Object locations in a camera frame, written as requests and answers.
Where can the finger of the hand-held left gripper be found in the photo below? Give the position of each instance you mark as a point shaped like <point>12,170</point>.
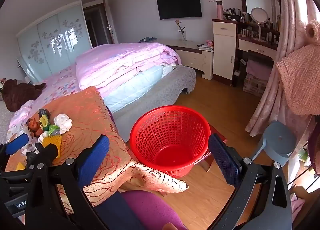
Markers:
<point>16,143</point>
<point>46,153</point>

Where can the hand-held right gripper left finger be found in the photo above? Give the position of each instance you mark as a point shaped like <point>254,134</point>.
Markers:
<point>93,160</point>

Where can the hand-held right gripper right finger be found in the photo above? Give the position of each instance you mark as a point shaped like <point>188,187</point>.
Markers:
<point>223,160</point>

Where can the yellow foam net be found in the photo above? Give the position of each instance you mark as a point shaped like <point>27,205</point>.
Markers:
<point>52,142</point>

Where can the white net cloth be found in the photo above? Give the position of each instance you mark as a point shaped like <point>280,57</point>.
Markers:
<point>63,122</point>

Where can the black plastic bag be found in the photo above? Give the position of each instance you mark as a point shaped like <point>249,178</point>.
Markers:
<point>43,113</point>

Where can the red plastic basket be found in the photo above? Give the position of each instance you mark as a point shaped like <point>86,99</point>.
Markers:
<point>150,130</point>

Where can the brown crumpled wrapper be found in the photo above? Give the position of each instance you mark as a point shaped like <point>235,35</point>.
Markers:
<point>33,126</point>

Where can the green wrapper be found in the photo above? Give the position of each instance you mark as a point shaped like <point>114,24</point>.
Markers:
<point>53,129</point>

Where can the grey patterned headboard cushion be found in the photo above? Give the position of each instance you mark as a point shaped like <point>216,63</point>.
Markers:
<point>3,120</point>

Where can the green yellow sponge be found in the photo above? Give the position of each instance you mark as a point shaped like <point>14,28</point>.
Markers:
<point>44,121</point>

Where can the orange patterned tablecloth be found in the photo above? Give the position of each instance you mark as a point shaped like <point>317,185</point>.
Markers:
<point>82,115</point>

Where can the large brown teddy bear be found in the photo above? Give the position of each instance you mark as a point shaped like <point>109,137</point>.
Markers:
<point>17,92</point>

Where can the grey plastic stool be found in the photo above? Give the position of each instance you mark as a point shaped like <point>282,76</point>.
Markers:
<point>280,140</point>

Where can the pink patterned curtain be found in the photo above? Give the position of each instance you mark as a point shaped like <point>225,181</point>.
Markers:
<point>267,110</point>

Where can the pink floral bed sheet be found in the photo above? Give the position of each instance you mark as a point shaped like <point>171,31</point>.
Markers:
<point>57,82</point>

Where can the person's purple trouser leg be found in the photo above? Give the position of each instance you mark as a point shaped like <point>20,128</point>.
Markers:
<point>152,210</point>

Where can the white leaning board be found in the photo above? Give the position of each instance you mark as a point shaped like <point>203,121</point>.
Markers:
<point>21,66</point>

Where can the white storage box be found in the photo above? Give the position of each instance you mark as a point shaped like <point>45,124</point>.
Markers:
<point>255,86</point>

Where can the light blue quilt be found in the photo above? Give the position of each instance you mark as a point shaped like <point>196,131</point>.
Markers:
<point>130,87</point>

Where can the grey upholstered bed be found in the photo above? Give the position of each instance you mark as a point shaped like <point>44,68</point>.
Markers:
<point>162,90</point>

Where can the pink quilt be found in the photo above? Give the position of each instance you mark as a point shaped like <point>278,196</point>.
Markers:
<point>120,62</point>

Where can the low cream cabinet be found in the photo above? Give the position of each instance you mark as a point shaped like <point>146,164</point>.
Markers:
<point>192,57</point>

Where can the tall cream cabinet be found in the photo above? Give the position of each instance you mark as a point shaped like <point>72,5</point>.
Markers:
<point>223,52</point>

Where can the peach fluffy garment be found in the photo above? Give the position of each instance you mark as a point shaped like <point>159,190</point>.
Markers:
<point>300,82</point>

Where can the glass door wardrobe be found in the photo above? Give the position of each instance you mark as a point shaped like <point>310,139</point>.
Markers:
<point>57,40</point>

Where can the stack of books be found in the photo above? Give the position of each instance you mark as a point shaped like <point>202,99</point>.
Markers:
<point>205,47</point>

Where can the small pink box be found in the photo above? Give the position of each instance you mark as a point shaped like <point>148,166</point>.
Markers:
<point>209,43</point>

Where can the rose in glass vase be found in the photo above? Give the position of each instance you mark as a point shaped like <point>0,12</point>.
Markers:
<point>183,36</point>

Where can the row of cosmetic bottles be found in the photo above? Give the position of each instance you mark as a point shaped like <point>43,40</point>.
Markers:
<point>246,31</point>

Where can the white bedroom door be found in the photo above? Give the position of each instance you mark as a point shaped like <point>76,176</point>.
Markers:
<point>110,20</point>

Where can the pink bottle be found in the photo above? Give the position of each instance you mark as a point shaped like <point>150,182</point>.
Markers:
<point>219,11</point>

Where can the round makeup mirror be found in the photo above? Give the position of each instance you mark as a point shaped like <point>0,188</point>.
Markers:
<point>259,15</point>

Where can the black wall television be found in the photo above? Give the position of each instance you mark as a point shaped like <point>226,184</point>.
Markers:
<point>178,2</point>

